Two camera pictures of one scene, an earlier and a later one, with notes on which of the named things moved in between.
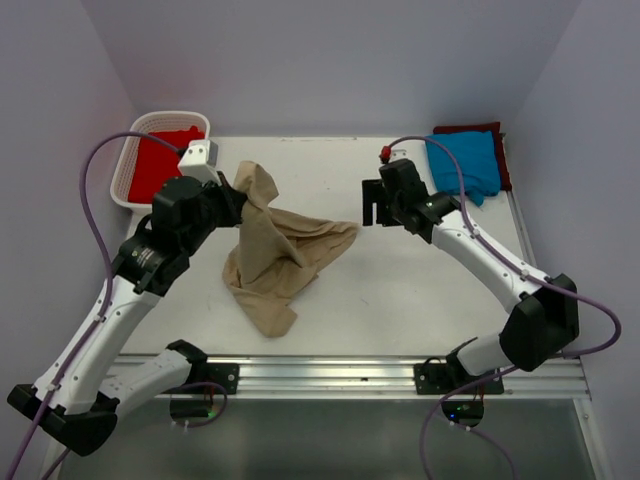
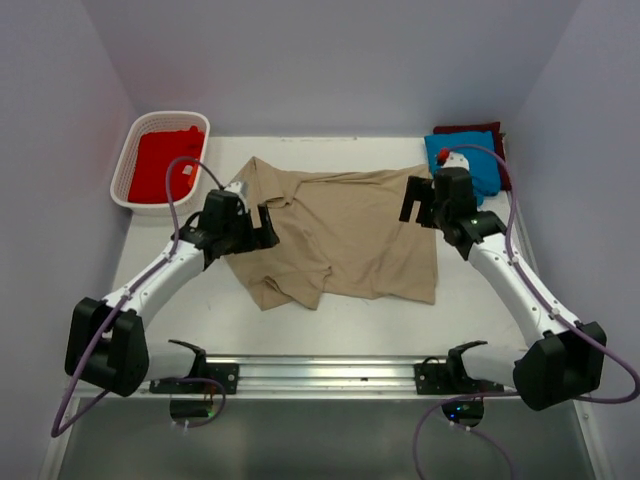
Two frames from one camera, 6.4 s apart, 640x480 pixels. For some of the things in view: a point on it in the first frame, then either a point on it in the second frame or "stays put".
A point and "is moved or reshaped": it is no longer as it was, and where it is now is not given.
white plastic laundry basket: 145,122 stays put
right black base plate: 435,377 stays put
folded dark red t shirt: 493,128 stays put
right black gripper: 373,191 to 419,188
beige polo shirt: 276,251 is moved or reshaped
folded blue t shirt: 478,157 stays put
